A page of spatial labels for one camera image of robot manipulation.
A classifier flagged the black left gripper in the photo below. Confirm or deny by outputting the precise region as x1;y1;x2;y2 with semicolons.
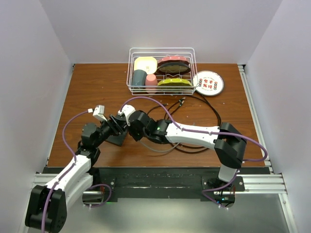
94;115;126;148

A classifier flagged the black network switch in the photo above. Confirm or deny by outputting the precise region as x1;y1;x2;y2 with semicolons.
106;132;127;147

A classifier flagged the grey ethernet cable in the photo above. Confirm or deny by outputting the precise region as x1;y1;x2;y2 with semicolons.
139;139;182;153

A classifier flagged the black round ethernet cable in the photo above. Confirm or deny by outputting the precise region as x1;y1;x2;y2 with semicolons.
145;103;169;117

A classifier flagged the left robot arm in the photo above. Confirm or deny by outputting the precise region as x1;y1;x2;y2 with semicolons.
25;112;128;233

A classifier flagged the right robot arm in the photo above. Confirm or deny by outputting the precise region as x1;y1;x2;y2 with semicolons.
125;110;247;191

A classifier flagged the pink cup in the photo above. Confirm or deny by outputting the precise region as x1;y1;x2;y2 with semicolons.
145;74;158;94

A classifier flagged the grey-blue mug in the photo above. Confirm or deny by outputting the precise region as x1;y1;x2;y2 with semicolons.
132;69;147;87

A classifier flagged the yellow-green dotted plate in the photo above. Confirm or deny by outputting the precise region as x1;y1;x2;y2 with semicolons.
157;78;192;87

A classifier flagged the cream square bowl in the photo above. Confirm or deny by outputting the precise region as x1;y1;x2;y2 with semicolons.
134;56;157;74

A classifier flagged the red dotted plate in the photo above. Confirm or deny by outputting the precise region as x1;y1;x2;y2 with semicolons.
157;55;190;66

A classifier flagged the white round printed plate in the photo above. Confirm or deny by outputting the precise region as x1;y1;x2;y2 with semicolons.
192;71;225;96

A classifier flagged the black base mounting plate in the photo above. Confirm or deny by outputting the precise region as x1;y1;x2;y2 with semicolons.
42;166;272;203

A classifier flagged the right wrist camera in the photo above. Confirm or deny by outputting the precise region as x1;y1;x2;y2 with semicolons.
118;104;136;120

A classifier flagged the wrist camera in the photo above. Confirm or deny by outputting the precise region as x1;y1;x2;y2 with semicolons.
92;105;107;122
118;104;136;120

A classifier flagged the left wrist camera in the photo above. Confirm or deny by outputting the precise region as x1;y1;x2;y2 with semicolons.
92;105;107;122

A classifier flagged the white wire dish rack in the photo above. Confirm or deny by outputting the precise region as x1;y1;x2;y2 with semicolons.
126;48;198;96

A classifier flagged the black flat cable teal band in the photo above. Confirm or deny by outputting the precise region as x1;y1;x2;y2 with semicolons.
165;97;222;154

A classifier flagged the aluminium front rail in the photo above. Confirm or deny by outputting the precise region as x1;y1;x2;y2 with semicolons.
32;173;287;194

